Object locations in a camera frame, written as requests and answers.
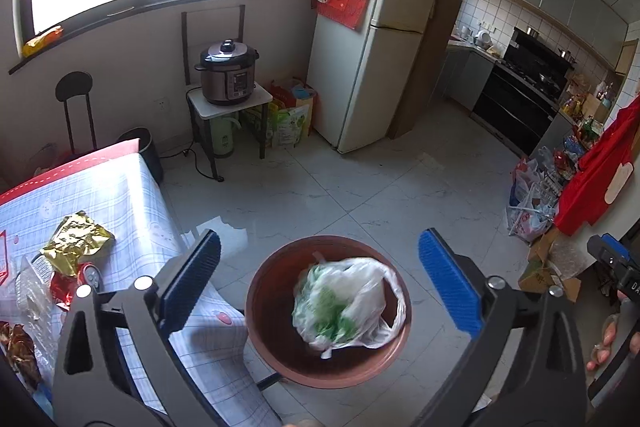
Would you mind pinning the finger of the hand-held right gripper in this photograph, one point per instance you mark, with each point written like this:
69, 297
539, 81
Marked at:
612, 249

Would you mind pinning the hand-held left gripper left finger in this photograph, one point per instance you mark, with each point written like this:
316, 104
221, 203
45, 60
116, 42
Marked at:
192, 279

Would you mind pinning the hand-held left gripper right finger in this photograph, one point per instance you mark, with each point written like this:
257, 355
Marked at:
450, 282

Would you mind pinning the brown plastic basin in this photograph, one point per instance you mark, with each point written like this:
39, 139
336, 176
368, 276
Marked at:
270, 297

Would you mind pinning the red drink can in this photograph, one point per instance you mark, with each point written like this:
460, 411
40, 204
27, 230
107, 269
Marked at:
91, 276

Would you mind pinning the person's right hand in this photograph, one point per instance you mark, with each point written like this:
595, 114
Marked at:
605, 339

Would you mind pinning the red hanging cloth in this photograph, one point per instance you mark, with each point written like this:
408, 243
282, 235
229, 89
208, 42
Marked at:
600, 177

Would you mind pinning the cardboard box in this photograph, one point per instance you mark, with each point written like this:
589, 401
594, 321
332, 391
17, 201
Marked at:
537, 277

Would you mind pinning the plastic shopping bags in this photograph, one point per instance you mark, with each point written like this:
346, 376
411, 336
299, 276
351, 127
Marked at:
530, 217

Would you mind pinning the white plastic bag with greens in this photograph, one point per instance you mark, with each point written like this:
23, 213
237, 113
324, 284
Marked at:
360, 297

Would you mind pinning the blue plaid tablecloth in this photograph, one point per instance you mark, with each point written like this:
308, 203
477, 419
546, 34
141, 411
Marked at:
110, 202

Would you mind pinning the gold foil wrapper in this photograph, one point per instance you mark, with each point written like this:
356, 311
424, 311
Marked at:
75, 239

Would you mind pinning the black waste bin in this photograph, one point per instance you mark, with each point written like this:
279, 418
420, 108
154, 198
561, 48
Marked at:
150, 157

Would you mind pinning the red snack wrapper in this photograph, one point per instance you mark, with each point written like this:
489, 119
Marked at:
62, 289

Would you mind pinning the pile of grocery packets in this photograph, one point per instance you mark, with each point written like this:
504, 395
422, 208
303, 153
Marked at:
585, 122

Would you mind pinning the green thermos jug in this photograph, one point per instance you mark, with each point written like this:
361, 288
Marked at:
222, 137

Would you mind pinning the black kitchen stove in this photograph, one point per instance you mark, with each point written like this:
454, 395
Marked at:
510, 107

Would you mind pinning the green white rice bag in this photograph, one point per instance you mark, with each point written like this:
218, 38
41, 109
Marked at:
290, 127

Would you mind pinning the brown snack bag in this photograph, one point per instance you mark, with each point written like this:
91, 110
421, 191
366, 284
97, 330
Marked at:
20, 349

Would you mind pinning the white side table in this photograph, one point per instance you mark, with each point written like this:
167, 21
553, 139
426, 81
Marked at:
260, 96

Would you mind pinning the electric pressure cooker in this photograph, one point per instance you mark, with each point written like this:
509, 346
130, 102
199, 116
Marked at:
225, 79

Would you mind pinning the grey kitchen counter cabinet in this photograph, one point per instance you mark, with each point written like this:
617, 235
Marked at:
465, 72

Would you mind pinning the orange bag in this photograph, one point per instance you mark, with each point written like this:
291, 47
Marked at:
295, 94

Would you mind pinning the black range hood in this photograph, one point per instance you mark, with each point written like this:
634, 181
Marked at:
537, 49

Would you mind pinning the black round stool chair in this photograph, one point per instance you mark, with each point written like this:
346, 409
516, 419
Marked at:
74, 87

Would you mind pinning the cream refrigerator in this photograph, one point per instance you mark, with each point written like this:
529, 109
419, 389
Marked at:
360, 72

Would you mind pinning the folded black chair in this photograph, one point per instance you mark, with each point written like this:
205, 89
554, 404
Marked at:
184, 47

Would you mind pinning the white electric kettle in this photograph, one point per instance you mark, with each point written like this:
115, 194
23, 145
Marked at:
482, 38

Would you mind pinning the yellow packet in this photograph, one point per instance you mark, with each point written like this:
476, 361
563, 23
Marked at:
42, 41

